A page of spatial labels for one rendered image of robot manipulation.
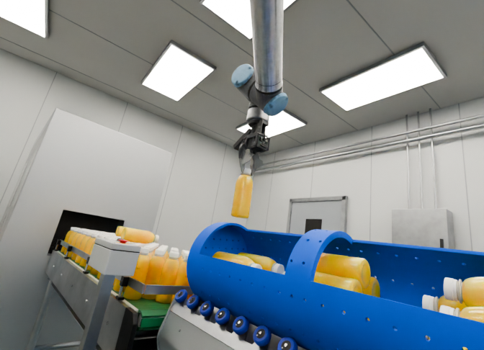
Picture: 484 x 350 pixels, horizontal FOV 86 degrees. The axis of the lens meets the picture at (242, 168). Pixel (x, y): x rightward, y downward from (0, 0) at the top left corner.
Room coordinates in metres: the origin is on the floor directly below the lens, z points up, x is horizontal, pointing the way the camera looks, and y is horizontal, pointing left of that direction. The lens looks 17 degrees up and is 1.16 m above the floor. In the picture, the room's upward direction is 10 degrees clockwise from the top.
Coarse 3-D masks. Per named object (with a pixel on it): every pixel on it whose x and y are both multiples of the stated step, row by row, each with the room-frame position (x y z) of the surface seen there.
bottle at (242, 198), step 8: (240, 176) 0.95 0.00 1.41; (248, 176) 0.95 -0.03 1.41; (240, 184) 0.94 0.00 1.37; (248, 184) 0.94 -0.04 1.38; (240, 192) 0.94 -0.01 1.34; (248, 192) 0.95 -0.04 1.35; (240, 200) 0.94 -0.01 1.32; (248, 200) 0.95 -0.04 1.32; (232, 208) 0.96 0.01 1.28; (240, 208) 0.94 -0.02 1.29; (248, 208) 0.96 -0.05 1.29; (240, 216) 0.94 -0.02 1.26; (248, 216) 0.97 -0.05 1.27
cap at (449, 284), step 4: (444, 280) 0.50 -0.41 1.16; (448, 280) 0.50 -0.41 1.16; (452, 280) 0.49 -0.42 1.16; (456, 280) 0.49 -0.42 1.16; (444, 284) 0.50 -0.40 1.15; (448, 284) 0.49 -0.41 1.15; (452, 284) 0.49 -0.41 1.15; (444, 288) 0.50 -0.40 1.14; (448, 288) 0.49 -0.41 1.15; (452, 288) 0.49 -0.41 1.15; (444, 292) 0.50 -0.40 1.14; (448, 292) 0.49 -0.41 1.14; (452, 292) 0.49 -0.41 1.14; (444, 296) 0.50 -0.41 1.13; (448, 296) 0.50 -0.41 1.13; (452, 296) 0.49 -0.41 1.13; (456, 296) 0.49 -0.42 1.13; (452, 300) 0.50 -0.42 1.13; (456, 300) 0.49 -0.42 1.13
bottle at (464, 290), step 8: (464, 280) 0.49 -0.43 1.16; (472, 280) 0.47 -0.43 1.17; (480, 280) 0.46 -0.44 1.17; (456, 288) 0.49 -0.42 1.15; (464, 288) 0.47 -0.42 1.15; (472, 288) 0.46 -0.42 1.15; (480, 288) 0.45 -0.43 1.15; (464, 296) 0.48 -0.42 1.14; (472, 296) 0.46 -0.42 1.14; (480, 296) 0.45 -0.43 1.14; (472, 304) 0.47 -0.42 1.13; (480, 304) 0.45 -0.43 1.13
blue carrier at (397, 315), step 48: (240, 240) 1.06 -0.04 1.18; (288, 240) 0.89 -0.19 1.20; (336, 240) 0.71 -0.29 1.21; (192, 288) 0.93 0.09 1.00; (240, 288) 0.73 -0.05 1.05; (288, 288) 0.61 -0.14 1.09; (336, 288) 0.53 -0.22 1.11; (384, 288) 0.72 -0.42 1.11; (432, 288) 0.64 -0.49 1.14; (336, 336) 0.54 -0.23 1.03; (384, 336) 0.47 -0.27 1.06; (432, 336) 0.42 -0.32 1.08; (480, 336) 0.38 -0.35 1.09
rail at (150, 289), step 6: (150, 288) 0.99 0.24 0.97; (156, 288) 1.00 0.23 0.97; (162, 288) 1.02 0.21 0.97; (168, 288) 1.03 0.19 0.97; (174, 288) 1.05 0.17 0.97; (180, 288) 1.07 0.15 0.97; (186, 288) 1.08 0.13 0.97; (144, 294) 0.98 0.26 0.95; (150, 294) 0.99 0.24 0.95; (156, 294) 1.00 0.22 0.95; (162, 294) 1.02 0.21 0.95; (168, 294) 1.03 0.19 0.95; (174, 294) 1.05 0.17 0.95; (192, 294) 1.11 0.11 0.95
